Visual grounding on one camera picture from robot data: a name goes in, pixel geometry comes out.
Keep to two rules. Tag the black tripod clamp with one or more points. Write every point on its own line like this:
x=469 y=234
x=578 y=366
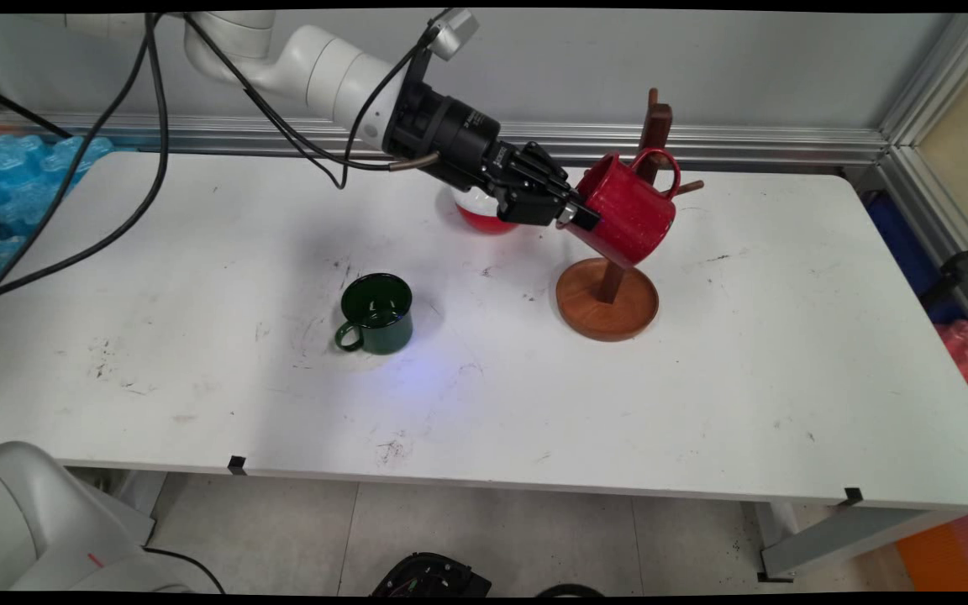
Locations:
x=959 y=267

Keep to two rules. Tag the black device on floor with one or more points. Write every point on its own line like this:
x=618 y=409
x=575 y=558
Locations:
x=429 y=576

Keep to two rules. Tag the blue plastic box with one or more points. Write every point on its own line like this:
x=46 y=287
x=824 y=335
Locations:
x=904 y=244

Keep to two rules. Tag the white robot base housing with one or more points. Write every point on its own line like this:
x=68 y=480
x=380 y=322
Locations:
x=30 y=521

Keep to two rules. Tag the red and white bowl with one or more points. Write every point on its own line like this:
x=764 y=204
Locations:
x=480 y=220

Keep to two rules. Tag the aluminium side frame rail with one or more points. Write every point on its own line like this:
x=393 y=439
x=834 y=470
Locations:
x=912 y=189

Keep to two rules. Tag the grey table leg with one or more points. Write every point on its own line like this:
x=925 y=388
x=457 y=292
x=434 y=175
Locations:
x=837 y=538
x=135 y=504

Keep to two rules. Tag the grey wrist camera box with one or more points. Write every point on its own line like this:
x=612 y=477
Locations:
x=455 y=32

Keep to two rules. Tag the dark green enamel mug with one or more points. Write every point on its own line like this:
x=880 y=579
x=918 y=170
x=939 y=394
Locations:
x=383 y=332

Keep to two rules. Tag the red speckled enamel mug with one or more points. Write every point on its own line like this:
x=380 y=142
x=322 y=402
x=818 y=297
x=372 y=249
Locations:
x=627 y=218

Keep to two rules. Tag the orange plastic crate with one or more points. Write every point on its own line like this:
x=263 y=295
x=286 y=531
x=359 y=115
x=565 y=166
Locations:
x=946 y=555

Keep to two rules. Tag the aluminium back frame rail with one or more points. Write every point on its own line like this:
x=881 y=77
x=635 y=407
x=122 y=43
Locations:
x=744 y=143

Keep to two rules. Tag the aluminium corner frame post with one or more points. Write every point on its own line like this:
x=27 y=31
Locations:
x=942 y=63

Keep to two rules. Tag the black slanted bar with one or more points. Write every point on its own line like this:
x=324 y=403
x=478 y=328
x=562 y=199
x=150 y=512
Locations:
x=22 y=113

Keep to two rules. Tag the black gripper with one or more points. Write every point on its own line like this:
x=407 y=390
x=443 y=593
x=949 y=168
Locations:
x=459 y=143

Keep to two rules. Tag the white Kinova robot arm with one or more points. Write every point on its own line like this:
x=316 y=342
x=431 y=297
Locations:
x=316 y=71

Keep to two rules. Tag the brown wooden mug tree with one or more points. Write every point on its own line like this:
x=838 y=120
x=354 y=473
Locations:
x=610 y=307

